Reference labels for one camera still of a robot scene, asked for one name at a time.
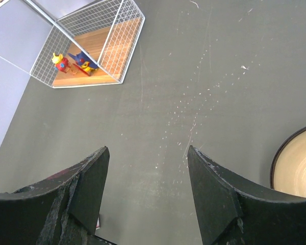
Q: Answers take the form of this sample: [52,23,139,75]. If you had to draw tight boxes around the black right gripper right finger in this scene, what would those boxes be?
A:
[188,146,306,244]

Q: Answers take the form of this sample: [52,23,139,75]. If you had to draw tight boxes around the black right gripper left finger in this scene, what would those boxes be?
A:
[0,146,110,244]

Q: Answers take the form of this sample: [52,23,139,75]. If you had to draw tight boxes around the wooden round block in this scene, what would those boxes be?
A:
[270,126,306,198]

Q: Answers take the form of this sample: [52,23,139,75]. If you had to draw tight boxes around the yellow red toy figure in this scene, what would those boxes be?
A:
[52,53,70,73]

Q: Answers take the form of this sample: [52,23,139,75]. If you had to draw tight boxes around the blue caped toy figure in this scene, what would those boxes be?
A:
[68,51,99,76]

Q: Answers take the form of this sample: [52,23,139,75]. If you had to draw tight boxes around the white wire wooden shelf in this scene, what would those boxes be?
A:
[27,1,145,88]

